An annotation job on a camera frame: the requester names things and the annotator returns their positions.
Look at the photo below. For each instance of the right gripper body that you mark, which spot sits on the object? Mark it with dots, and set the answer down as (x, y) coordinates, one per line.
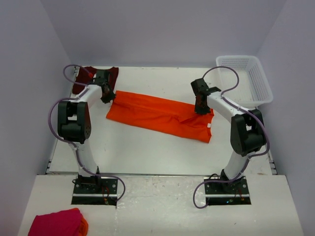
(201, 108)

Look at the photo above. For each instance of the magenta t-shirt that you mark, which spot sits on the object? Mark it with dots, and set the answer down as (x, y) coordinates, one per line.
(62, 223)

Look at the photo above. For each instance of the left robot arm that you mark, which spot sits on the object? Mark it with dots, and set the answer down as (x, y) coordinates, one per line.
(70, 121)

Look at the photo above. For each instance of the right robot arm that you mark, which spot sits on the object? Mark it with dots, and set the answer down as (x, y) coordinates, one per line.
(247, 133)

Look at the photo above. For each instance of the orange t-shirt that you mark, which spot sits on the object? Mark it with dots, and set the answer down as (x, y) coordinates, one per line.
(83, 227)
(160, 114)

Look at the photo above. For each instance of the folded dark red t-shirt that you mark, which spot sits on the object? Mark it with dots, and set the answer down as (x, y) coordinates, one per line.
(84, 78)

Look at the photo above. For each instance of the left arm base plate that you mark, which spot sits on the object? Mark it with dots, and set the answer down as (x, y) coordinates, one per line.
(98, 191)

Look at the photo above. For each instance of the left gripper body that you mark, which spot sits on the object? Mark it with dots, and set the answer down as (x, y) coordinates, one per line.
(109, 97)

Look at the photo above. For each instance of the orange t-shirt in pile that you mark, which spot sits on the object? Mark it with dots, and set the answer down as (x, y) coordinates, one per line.
(83, 227)

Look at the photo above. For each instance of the white plastic basket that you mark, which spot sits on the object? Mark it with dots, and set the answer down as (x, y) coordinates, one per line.
(253, 89)

